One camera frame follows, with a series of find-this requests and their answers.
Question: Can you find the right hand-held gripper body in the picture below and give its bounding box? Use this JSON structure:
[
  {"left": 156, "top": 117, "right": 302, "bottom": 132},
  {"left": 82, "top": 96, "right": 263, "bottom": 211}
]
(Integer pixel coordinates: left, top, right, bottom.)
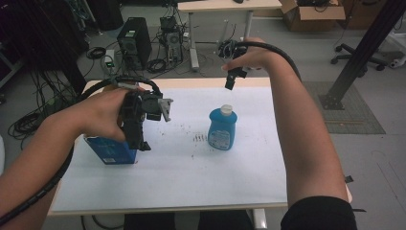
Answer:
[{"left": 217, "top": 39, "right": 249, "bottom": 70}]

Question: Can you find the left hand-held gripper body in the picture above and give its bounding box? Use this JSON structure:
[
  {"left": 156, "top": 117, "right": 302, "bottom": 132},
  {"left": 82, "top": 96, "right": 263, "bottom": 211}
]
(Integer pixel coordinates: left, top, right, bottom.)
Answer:
[{"left": 119, "top": 90, "right": 175, "bottom": 151}]

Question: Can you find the blue cardboard box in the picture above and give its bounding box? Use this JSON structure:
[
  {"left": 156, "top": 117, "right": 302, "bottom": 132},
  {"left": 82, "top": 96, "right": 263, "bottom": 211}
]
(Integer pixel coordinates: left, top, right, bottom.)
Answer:
[{"left": 83, "top": 135, "right": 139, "bottom": 166}]

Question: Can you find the blue bottle with white cap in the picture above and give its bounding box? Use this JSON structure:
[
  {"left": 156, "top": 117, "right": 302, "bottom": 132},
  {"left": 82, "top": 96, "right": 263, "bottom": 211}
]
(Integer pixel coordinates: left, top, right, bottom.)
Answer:
[{"left": 207, "top": 103, "right": 238, "bottom": 151}]

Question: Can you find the person's right hand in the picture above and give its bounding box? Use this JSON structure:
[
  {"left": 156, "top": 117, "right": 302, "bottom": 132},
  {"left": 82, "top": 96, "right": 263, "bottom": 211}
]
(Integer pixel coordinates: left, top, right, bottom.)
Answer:
[{"left": 221, "top": 36, "right": 276, "bottom": 73}]

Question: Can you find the person's left hand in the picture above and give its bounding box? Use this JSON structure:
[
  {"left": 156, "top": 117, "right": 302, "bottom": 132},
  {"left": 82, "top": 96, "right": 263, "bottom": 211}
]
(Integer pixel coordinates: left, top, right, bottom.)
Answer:
[{"left": 76, "top": 85, "right": 146, "bottom": 144}]

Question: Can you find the light wooden desk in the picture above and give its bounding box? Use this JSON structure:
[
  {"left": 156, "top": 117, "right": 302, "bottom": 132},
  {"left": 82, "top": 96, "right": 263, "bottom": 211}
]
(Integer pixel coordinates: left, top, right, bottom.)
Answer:
[{"left": 177, "top": 0, "right": 283, "bottom": 72}]

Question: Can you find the white power strip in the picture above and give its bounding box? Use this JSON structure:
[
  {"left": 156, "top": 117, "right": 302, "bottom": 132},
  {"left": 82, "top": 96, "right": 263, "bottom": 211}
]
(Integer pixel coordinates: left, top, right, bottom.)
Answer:
[{"left": 103, "top": 49, "right": 116, "bottom": 70}]

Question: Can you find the open computer case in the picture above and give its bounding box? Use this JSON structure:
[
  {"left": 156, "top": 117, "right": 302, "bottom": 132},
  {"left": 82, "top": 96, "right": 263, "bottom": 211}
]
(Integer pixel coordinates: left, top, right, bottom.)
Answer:
[{"left": 159, "top": 15, "right": 185, "bottom": 65}]

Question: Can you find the black computer tower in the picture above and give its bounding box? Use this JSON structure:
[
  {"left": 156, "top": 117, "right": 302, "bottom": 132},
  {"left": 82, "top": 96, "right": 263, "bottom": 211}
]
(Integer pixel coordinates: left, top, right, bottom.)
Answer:
[{"left": 116, "top": 16, "right": 153, "bottom": 71}]

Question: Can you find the brown cardboard box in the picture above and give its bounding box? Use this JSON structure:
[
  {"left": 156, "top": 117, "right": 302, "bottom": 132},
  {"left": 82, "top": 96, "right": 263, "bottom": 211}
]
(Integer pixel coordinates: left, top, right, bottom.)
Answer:
[{"left": 280, "top": 0, "right": 347, "bottom": 33}]

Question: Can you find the black office chair base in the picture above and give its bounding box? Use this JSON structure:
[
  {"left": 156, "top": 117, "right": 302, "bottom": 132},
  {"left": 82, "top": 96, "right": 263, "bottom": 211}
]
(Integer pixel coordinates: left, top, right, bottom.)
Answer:
[{"left": 330, "top": 42, "right": 389, "bottom": 72}]

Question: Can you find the black metal stand beam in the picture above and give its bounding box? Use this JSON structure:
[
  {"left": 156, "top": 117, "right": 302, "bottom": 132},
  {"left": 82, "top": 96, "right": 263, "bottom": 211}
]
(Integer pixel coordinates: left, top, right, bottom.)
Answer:
[{"left": 318, "top": 0, "right": 406, "bottom": 111}]

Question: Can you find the grey floor mat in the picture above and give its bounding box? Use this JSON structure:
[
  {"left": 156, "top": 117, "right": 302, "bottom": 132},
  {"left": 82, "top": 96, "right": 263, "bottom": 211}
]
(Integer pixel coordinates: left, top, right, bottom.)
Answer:
[{"left": 302, "top": 80, "right": 387, "bottom": 135}]

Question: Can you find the black corrugated right gripper cable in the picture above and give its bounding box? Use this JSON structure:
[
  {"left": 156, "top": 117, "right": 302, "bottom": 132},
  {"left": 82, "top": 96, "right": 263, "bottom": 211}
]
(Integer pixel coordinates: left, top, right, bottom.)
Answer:
[{"left": 237, "top": 41, "right": 304, "bottom": 81}]

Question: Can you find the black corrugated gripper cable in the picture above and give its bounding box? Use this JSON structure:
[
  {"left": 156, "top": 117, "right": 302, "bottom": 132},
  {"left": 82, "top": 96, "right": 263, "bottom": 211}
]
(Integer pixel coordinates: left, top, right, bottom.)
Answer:
[
  {"left": 0, "top": 76, "right": 164, "bottom": 227},
  {"left": 237, "top": 41, "right": 304, "bottom": 81}
]

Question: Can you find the coiled black cable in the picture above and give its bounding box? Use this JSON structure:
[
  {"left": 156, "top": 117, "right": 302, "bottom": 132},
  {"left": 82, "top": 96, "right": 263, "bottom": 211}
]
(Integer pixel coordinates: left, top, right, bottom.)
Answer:
[
  {"left": 85, "top": 46, "right": 107, "bottom": 60},
  {"left": 146, "top": 57, "right": 168, "bottom": 74}
]

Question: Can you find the bundle of black floor cables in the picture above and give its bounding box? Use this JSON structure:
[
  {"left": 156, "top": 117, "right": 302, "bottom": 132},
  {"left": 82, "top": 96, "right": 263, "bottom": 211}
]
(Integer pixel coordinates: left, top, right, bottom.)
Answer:
[{"left": 7, "top": 68, "right": 70, "bottom": 150}]

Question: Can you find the black corrugated left gripper cable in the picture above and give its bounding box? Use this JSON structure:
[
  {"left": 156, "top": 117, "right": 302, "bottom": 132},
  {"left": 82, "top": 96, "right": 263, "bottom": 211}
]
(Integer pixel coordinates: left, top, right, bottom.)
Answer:
[{"left": 0, "top": 76, "right": 164, "bottom": 227}]

